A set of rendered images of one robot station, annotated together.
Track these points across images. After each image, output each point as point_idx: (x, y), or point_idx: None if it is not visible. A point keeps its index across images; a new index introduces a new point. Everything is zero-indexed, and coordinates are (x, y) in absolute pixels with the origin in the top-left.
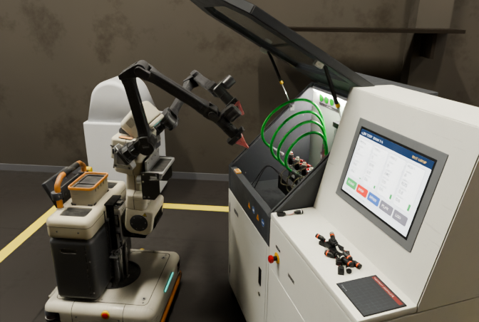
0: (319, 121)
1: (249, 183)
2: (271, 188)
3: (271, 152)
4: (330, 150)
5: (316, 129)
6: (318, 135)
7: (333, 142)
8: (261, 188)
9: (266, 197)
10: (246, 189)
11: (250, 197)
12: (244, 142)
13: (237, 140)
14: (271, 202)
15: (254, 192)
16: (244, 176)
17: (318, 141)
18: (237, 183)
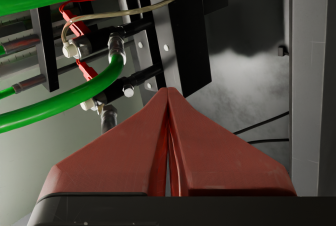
0: (5, 182)
1: (293, 112)
2: (232, 124)
3: (102, 75)
4: (41, 94)
5: (37, 179)
6: (43, 158)
7: (10, 96)
8: (254, 137)
9: (261, 85)
10: (326, 73)
11: (335, 18)
12: (135, 116)
13: (219, 207)
14: (256, 49)
15: (308, 24)
16: (292, 173)
17: (56, 148)
18: (329, 169)
